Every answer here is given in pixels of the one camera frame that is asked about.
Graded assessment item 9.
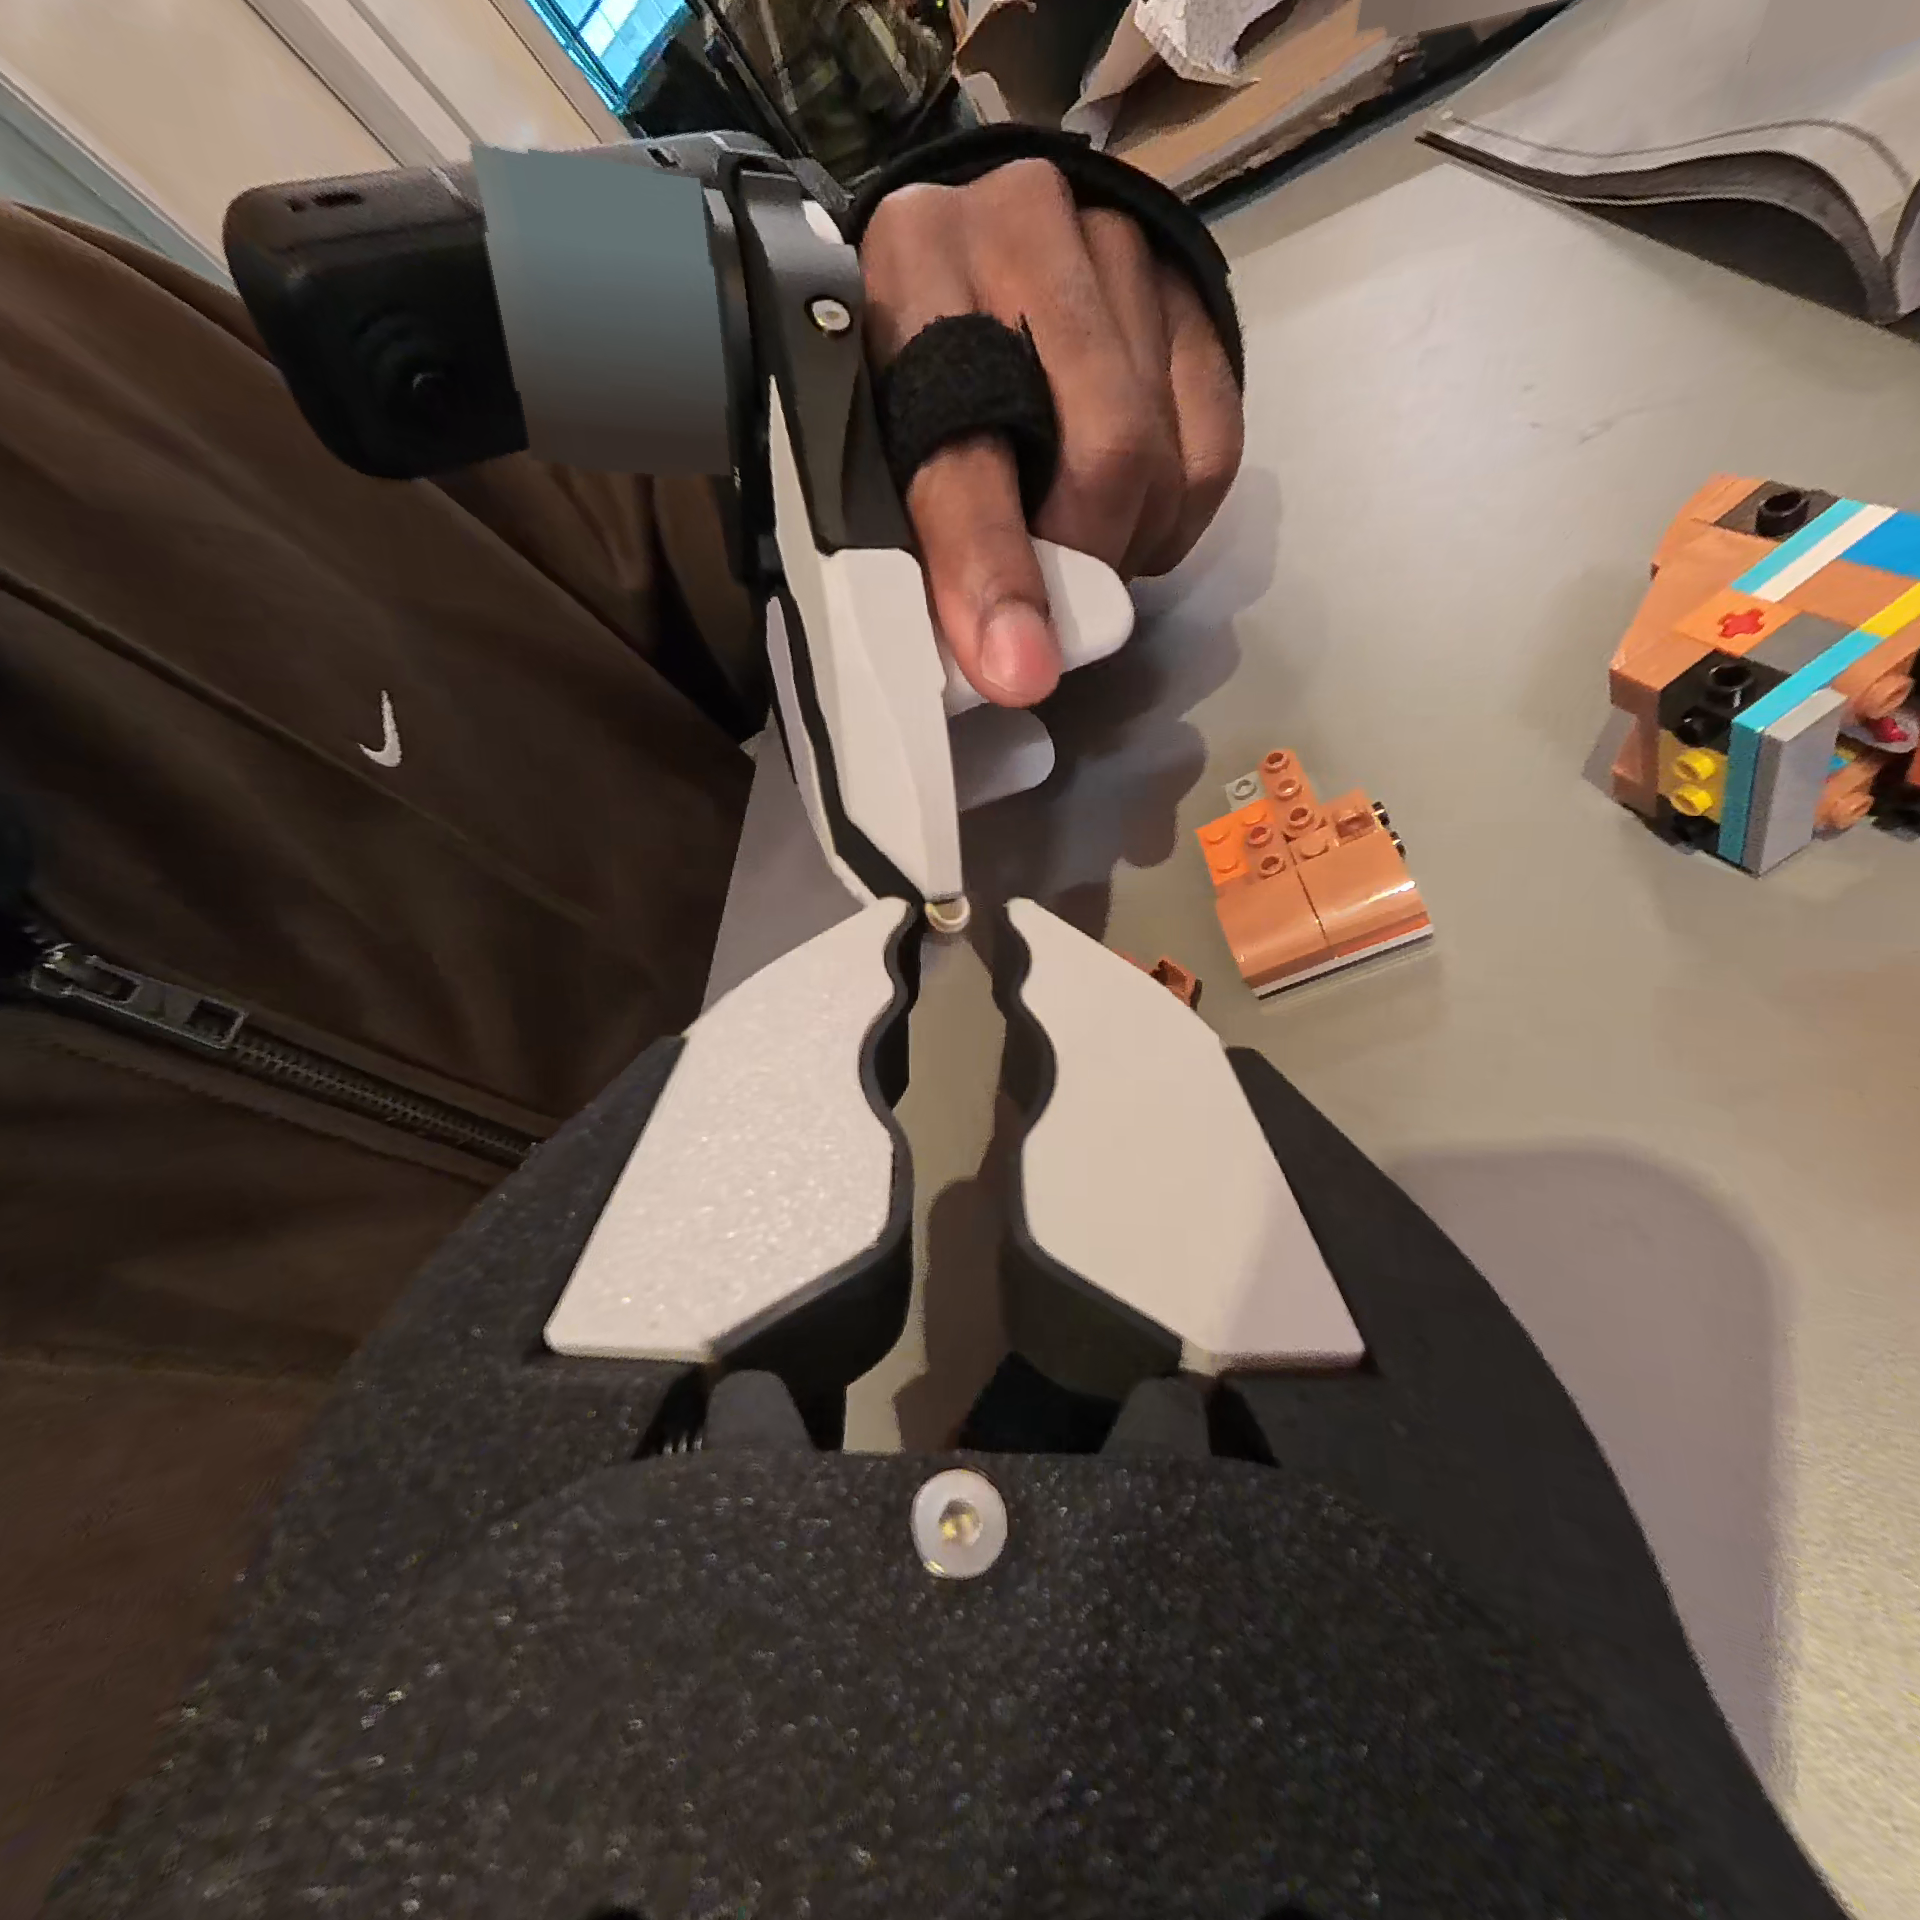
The brown brick assembly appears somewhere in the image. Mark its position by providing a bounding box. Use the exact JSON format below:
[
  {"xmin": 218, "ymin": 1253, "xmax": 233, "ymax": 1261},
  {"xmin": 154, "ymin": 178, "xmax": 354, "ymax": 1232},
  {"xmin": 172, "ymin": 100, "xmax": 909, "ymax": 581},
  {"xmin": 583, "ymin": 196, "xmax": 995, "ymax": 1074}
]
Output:
[{"xmin": 1194, "ymin": 749, "xmax": 1438, "ymax": 1000}]

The grey instruction booklet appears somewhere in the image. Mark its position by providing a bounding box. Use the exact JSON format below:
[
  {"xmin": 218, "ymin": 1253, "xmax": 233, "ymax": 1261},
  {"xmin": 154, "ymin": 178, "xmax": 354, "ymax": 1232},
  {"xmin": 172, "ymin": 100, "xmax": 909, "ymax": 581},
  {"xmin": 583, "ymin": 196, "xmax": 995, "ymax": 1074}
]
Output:
[{"xmin": 1416, "ymin": 0, "xmax": 1920, "ymax": 323}]

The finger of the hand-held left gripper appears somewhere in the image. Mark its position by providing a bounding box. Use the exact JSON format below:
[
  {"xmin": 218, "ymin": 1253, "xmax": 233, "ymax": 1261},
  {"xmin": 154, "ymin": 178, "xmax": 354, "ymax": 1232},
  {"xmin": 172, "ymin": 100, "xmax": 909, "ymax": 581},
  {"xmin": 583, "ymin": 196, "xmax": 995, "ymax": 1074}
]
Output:
[
  {"xmin": 818, "ymin": 543, "xmax": 967, "ymax": 907},
  {"xmin": 762, "ymin": 374, "xmax": 909, "ymax": 907}
]

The multicoloured brick model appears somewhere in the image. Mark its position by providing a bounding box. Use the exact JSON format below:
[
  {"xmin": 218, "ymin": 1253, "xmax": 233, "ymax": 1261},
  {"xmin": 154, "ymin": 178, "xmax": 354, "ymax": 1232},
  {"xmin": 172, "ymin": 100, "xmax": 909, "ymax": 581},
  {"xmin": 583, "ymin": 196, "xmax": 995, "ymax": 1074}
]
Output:
[{"xmin": 1592, "ymin": 474, "xmax": 1920, "ymax": 878}]

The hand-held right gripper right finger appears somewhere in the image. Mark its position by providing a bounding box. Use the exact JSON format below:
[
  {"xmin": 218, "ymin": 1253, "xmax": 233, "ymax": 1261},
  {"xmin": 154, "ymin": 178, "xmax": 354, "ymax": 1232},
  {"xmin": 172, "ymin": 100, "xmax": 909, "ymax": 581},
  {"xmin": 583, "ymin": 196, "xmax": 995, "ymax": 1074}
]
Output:
[{"xmin": 993, "ymin": 896, "xmax": 1372, "ymax": 1379}]

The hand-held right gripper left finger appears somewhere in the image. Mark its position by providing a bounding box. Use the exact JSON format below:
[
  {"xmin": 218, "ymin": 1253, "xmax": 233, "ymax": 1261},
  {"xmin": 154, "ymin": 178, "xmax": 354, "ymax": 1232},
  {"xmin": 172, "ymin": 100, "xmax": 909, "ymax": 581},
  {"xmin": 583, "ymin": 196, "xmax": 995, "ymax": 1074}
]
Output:
[{"xmin": 540, "ymin": 896, "xmax": 923, "ymax": 1368}]

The person's left hand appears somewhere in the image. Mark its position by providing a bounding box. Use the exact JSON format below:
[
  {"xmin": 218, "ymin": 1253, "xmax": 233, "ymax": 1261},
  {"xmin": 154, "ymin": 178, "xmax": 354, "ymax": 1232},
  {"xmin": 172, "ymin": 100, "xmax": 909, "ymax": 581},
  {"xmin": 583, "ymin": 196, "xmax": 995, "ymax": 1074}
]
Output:
[{"xmin": 856, "ymin": 127, "xmax": 1251, "ymax": 709}]

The person's brown jacket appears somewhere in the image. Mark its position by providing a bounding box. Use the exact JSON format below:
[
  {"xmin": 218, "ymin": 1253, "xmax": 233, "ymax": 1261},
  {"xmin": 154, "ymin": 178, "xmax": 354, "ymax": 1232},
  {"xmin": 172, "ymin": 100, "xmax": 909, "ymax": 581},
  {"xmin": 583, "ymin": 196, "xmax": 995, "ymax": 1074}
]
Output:
[{"xmin": 0, "ymin": 203, "xmax": 768, "ymax": 1920}]

